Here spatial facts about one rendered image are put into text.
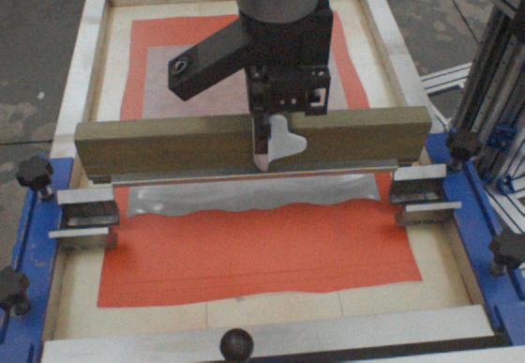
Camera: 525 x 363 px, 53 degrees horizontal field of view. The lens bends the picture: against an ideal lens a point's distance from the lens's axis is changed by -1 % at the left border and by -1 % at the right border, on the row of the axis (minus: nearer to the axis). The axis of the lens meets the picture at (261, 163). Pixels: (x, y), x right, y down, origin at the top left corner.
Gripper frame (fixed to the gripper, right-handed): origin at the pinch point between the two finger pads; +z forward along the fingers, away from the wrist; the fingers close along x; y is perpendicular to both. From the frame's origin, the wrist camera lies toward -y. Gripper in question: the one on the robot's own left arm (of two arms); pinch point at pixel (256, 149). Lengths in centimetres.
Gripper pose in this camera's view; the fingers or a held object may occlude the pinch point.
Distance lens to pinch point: 63.8
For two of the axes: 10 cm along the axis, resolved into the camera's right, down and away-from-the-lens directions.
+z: 0.1, 6.5, 7.6
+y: 10.0, -0.7, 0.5
